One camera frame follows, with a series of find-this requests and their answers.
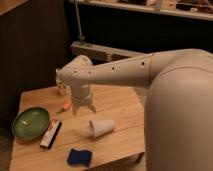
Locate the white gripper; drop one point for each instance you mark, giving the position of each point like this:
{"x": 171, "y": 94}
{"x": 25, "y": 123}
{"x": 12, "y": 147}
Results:
{"x": 81, "y": 95}

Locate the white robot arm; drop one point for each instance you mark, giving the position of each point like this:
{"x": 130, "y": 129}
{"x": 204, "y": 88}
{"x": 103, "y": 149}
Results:
{"x": 178, "y": 115}

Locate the small clear plastic bottle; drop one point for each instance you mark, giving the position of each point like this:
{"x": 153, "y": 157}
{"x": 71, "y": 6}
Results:
{"x": 62, "y": 88}

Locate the white paper cup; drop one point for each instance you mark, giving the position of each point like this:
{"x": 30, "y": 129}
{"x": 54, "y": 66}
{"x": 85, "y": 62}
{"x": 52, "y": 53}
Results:
{"x": 100, "y": 127}

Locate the black red white box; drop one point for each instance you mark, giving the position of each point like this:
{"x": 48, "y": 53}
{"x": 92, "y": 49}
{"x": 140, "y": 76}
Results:
{"x": 50, "y": 134}

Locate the blue sponge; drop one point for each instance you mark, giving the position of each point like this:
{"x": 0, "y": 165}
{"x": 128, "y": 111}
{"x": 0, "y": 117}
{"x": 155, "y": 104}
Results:
{"x": 79, "y": 157}

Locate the green bowl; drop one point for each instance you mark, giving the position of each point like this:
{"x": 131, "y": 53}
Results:
{"x": 31, "y": 123}

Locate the metal pole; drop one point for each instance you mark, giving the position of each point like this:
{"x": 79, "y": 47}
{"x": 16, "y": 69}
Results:
{"x": 81, "y": 36}

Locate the wooden shelf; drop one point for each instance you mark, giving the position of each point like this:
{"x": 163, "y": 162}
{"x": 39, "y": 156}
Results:
{"x": 195, "y": 9}

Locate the orange handled screwdriver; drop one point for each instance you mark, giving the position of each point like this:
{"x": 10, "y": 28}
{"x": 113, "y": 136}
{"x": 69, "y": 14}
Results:
{"x": 65, "y": 106}

